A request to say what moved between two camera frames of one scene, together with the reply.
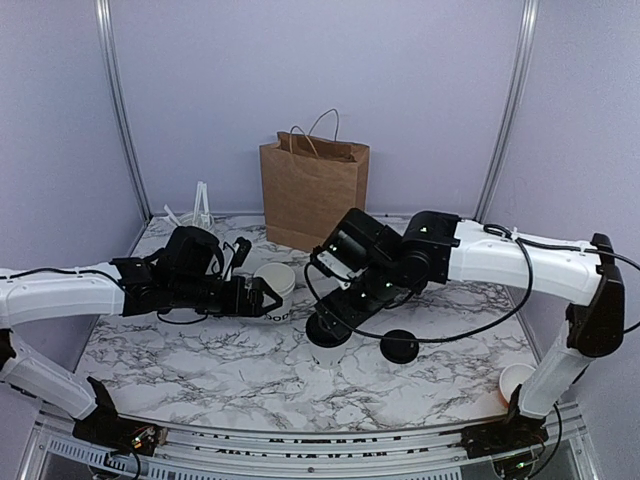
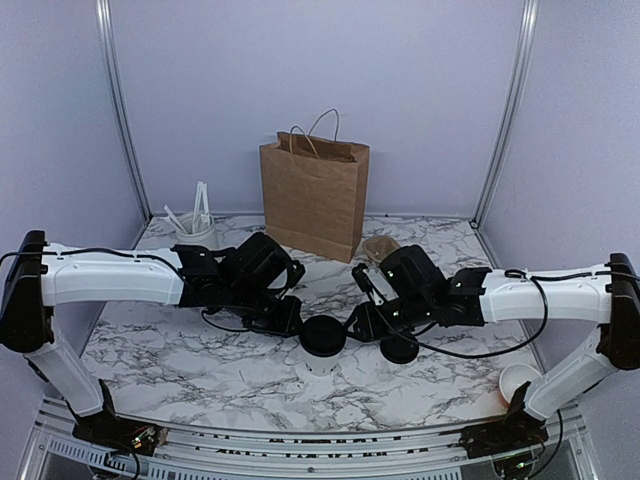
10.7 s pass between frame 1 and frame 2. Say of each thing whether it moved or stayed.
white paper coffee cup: moved
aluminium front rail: stayed
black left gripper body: moved
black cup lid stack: stayed
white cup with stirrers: stayed
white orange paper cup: stayed
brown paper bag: stayed
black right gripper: moved
